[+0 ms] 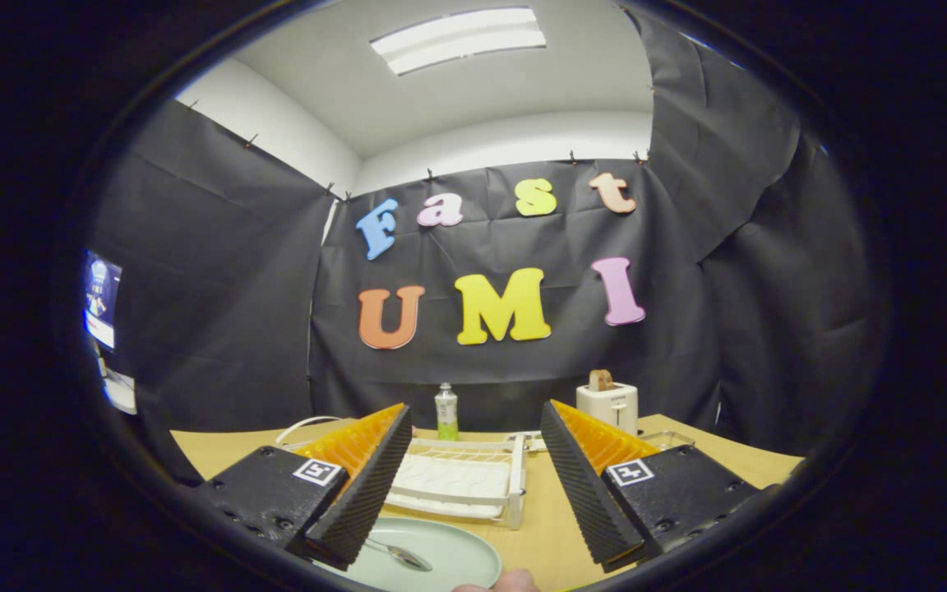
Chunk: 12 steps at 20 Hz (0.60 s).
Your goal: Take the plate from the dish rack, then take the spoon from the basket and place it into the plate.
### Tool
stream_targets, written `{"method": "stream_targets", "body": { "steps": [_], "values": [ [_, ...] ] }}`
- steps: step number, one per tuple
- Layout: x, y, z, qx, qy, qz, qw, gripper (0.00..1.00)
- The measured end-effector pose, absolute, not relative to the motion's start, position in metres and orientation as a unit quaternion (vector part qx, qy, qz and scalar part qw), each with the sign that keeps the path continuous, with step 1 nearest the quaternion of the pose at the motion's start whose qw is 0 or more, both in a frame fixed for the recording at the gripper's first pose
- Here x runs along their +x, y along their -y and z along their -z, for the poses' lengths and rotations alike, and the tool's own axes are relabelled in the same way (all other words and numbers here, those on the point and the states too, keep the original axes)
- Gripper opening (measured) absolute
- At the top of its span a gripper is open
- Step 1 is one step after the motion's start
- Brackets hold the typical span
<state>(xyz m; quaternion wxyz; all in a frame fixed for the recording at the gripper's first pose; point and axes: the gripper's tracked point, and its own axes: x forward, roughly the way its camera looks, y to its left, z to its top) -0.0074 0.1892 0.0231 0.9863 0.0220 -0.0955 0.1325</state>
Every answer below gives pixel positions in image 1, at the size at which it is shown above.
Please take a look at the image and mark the spoon with pink checkered handle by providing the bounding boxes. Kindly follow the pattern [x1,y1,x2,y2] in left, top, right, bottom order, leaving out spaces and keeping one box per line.
[363,539,433,572]

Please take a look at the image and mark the white drip tray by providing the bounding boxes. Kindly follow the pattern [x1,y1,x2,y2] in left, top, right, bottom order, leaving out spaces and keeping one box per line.
[387,452,515,520]

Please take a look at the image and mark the green drink bottle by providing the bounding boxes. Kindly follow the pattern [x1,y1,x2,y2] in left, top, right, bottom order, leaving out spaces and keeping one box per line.
[435,382,460,442]

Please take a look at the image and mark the blue printed poster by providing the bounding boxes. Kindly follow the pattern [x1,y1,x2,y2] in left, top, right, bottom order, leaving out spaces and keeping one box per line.
[84,251,123,351]

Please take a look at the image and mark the white wire dish rack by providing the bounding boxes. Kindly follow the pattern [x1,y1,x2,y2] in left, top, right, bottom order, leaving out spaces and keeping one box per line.
[276,415,544,531]

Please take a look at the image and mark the light green plate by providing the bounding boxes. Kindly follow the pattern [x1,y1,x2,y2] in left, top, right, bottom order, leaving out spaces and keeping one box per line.
[313,516,503,592]

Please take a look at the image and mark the ceiling light panel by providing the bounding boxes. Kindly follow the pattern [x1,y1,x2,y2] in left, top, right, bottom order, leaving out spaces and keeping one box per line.
[370,7,547,76]

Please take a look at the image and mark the white toaster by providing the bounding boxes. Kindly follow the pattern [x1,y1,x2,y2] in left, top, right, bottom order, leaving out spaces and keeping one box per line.
[576,382,640,437]

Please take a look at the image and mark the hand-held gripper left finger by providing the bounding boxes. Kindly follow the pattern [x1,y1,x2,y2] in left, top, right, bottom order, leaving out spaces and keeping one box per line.
[194,403,413,572]

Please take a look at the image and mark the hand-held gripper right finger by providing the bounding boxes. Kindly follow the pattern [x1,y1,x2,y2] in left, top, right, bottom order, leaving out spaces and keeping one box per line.
[540,400,772,574]

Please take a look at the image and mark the white object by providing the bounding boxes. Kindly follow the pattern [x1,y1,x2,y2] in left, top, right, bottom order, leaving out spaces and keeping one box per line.
[100,362,138,415]

